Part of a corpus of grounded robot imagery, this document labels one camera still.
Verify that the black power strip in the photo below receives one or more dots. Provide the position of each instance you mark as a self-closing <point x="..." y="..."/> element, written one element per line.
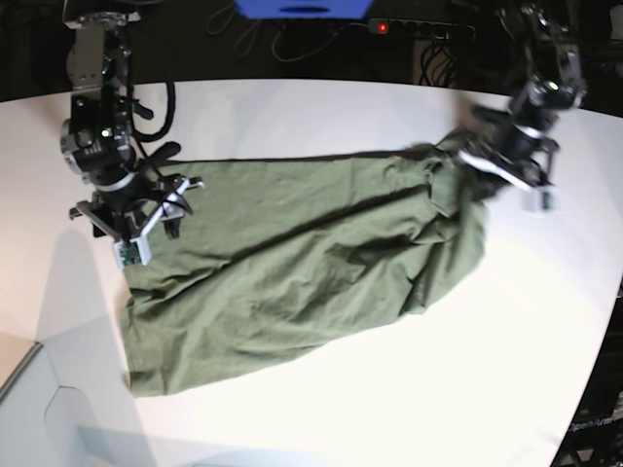
<point x="423" y="30"/>

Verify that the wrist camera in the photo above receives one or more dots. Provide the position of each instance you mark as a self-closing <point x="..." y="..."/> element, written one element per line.
<point x="540" y="200"/>
<point x="136" y="251"/>

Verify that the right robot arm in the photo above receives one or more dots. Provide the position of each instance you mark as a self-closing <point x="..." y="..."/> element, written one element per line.
<point x="99" y="140"/>

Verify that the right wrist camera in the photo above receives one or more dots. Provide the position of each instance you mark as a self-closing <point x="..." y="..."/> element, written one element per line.
<point x="136" y="251"/>

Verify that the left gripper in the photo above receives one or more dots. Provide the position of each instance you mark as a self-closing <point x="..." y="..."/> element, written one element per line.
<point x="515" y="150"/>

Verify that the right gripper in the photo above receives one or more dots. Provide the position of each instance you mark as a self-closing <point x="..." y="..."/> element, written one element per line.
<point x="139" y="206"/>

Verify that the green t-shirt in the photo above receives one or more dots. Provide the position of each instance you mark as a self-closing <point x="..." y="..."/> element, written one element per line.
<point x="284" y="256"/>

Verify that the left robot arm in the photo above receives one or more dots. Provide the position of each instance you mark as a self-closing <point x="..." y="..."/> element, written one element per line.
<point x="547" y="70"/>

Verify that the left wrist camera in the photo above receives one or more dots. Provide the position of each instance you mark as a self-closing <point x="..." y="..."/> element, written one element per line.
<point x="540" y="200"/>

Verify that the blue box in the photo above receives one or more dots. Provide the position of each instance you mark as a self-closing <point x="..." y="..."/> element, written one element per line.
<point x="303" y="9"/>

